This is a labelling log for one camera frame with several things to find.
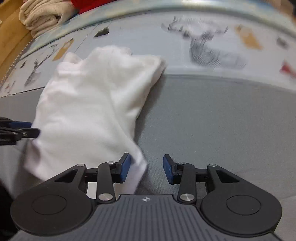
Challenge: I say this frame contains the white t-shirt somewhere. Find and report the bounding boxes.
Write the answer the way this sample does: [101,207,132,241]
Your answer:
[24,46,166,195]

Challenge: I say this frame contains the grey deer print bedsheet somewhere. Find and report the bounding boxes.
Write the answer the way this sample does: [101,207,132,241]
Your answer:
[1,11,295,240]

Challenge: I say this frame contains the cream folded blanket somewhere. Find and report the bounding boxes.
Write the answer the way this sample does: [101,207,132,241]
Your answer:
[19,0,78,39]

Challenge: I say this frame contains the red folded blanket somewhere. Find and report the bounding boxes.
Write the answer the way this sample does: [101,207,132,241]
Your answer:
[71,0,114,14]

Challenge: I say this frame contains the wooden bed frame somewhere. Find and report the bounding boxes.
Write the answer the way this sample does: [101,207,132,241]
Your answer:
[0,0,32,79]

